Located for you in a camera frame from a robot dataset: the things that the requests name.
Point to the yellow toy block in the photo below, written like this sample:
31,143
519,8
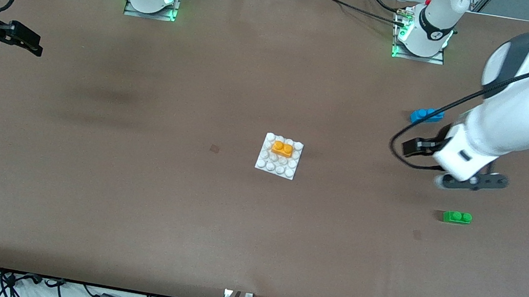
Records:
282,149

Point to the white studded base plate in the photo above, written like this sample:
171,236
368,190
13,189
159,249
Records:
272,166

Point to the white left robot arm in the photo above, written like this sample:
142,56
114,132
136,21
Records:
506,125

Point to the blue toy block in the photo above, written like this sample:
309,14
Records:
421,117

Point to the green toy block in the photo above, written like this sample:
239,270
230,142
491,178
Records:
456,217

